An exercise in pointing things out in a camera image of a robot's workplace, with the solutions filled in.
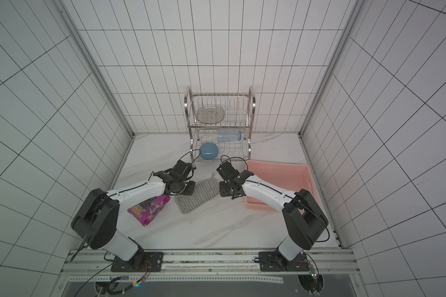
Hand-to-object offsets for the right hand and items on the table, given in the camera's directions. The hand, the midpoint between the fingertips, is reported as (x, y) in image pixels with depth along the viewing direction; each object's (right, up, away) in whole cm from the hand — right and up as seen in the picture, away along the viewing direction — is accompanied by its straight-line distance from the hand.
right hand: (220, 191), depth 87 cm
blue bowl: (-7, +19, +14) cm, 24 cm away
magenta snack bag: (-34, -8, -4) cm, 35 cm away
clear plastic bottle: (+5, +28, +18) cm, 34 cm away
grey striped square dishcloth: (-7, +2, -6) cm, 9 cm away
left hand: (-16, -1, +2) cm, 16 cm away
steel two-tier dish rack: (0, +32, -2) cm, 32 cm away
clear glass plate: (-5, +38, +5) cm, 39 cm away
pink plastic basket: (+38, +5, +10) cm, 40 cm away
